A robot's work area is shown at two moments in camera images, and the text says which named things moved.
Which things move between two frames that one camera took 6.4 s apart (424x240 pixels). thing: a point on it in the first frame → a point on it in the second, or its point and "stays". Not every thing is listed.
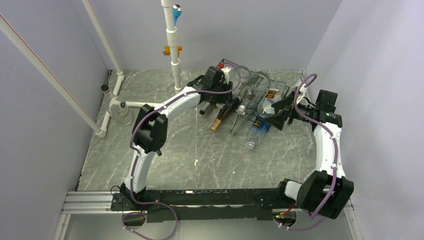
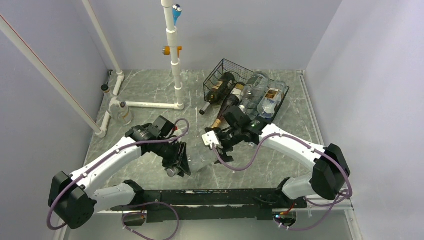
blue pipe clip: (176, 11) stays
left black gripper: (227, 95) → (172, 162)
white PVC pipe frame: (114, 102) stays
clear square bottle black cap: (275, 91) stays
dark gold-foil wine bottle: (225, 111) stays
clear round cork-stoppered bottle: (123, 116) stays
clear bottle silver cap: (239, 75) → (199, 155)
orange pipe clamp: (166, 50) stays
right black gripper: (278, 120) → (224, 148)
